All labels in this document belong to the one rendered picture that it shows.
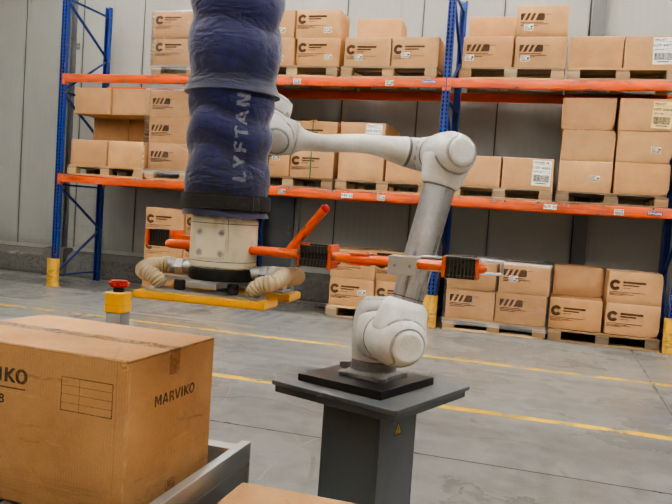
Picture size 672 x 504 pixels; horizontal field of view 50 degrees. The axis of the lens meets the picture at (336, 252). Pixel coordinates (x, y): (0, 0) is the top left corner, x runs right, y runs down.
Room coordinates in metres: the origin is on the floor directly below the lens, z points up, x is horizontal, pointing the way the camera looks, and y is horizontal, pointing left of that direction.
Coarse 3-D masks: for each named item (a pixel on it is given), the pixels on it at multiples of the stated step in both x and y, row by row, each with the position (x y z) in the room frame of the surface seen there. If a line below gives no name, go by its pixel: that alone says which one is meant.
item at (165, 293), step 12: (144, 288) 1.78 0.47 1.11; (156, 288) 1.76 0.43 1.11; (168, 288) 1.77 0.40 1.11; (180, 288) 1.76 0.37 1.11; (228, 288) 1.72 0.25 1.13; (168, 300) 1.72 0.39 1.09; (180, 300) 1.71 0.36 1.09; (192, 300) 1.71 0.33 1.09; (204, 300) 1.70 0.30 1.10; (216, 300) 1.69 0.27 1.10; (228, 300) 1.68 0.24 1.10; (240, 300) 1.68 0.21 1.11; (252, 300) 1.68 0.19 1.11; (264, 300) 1.70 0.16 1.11; (276, 300) 1.75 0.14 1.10
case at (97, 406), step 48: (0, 336) 1.85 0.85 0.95; (48, 336) 1.89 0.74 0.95; (96, 336) 1.93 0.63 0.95; (144, 336) 1.98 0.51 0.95; (192, 336) 2.03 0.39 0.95; (0, 384) 1.79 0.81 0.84; (48, 384) 1.74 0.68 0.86; (96, 384) 1.69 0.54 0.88; (144, 384) 1.72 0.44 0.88; (192, 384) 1.94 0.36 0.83; (0, 432) 1.79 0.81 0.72; (48, 432) 1.74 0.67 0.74; (96, 432) 1.69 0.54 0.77; (144, 432) 1.73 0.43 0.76; (192, 432) 1.95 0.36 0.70; (0, 480) 1.78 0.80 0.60; (48, 480) 1.74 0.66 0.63; (96, 480) 1.69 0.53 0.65; (144, 480) 1.74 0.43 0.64
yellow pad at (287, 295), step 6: (192, 288) 1.91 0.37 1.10; (198, 288) 1.91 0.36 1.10; (240, 288) 1.90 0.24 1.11; (264, 294) 1.86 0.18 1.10; (270, 294) 1.86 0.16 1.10; (276, 294) 1.86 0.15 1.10; (282, 294) 1.85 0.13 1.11; (288, 294) 1.86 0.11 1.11; (294, 294) 1.89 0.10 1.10; (300, 294) 1.94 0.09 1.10; (282, 300) 1.85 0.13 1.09; (288, 300) 1.85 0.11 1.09
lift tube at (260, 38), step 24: (192, 0) 1.79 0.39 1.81; (216, 0) 1.74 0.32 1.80; (240, 0) 1.73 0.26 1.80; (264, 0) 1.75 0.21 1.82; (192, 24) 1.80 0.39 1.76; (216, 24) 1.74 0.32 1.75; (240, 24) 1.74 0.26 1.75; (264, 24) 1.77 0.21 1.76; (192, 48) 1.77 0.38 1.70; (216, 48) 1.73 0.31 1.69; (240, 48) 1.73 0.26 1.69; (264, 48) 1.76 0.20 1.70; (192, 72) 1.79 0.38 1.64; (216, 72) 1.74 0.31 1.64; (240, 72) 1.74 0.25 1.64; (264, 72) 1.77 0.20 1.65
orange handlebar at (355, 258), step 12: (168, 240) 1.86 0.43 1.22; (180, 240) 1.85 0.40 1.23; (252, 252) 1.79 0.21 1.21; (264, 252) 1.78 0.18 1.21; (276, 252) 1.78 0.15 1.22; (288, 252) 1.77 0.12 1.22; (336, 252) 1.79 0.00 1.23; (360, 252) 1.77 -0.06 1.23; (348, 264) 1.73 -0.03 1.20; (360, 264) 1.73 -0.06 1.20; (372, 264) 1.72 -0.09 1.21; (384, 264) 1.71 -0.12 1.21; (420, 264) 1.69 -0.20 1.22; (432, 264) 1.68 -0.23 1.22; (480, 264) 1.68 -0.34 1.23
